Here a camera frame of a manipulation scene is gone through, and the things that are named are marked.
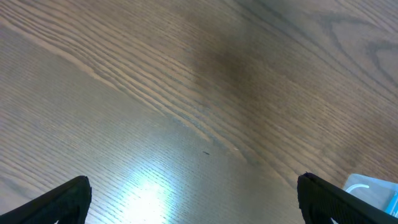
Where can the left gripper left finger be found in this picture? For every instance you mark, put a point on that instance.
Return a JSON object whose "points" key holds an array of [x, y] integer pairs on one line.
{"points": [[67, 204]]}

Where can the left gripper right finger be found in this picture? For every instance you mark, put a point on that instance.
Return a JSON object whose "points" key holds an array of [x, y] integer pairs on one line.
{"points": [[323, 203]]}

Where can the clear plastic container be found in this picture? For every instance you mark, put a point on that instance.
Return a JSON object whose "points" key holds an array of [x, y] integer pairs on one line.
{"points": [[375, 192]]}

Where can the blue white cardboard box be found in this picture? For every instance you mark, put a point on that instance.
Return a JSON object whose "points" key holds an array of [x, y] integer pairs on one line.
{"points": [[392, 208]]}

